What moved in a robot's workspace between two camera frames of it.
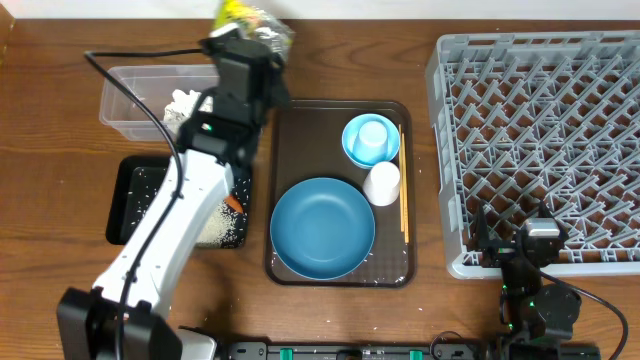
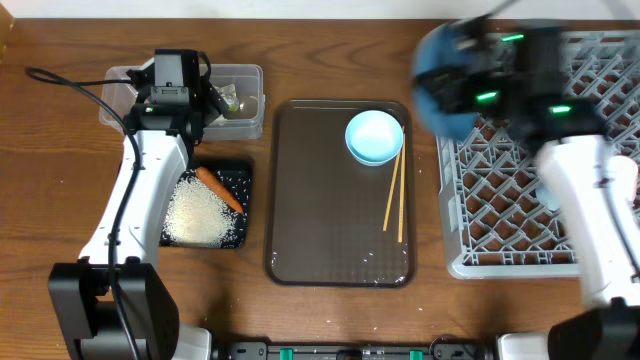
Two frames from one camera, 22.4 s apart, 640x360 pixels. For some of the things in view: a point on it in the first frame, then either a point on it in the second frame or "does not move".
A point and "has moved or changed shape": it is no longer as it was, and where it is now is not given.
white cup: [382, 184] → [624, 178]
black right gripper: [503, 253] → [451, 81]
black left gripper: [270, 70] → [212, 95]
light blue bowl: [369, 139] does not move
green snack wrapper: [255, 21] has moved or changed shape
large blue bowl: [322, 228] → [436, 49]
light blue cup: [371, 143] → [551, 199]
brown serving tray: [307, 144] does not move
